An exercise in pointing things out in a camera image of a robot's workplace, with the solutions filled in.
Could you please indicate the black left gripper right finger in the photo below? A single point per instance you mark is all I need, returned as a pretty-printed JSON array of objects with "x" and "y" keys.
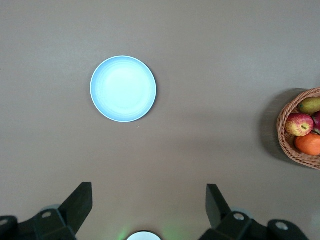
[{"x": 225, "y": 225}]

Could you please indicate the brown wicker basket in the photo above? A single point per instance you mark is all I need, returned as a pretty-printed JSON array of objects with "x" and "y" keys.
[{"x": 286, "y": 147}]

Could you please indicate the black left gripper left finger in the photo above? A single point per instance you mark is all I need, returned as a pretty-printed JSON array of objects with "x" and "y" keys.
[{"x": 65, "y": 220}]

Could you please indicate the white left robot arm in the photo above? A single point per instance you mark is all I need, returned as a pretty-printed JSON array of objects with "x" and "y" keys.
[{"x": 144, "y": 237}]

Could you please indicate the pink dragon fruit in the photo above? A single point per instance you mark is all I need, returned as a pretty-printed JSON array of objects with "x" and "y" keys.
[{"x": 317, "y": 121}]

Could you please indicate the light blue plate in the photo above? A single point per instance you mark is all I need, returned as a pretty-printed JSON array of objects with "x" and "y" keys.
[{"x": 123, "y": 89}]

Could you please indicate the yellow green mango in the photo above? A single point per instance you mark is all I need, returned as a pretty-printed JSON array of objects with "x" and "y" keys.
[{"x": 311, "y": 106}]

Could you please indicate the red yellow apple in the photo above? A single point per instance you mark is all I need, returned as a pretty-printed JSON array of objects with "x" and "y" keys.
[{"x": 298, "y": 123}]

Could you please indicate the orange fruit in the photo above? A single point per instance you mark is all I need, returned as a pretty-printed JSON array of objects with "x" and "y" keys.
[{"x": 308, "y": 145}]

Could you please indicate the brown table cloth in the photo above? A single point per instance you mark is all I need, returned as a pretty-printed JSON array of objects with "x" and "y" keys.
[{"x": 160, "y": 155}]

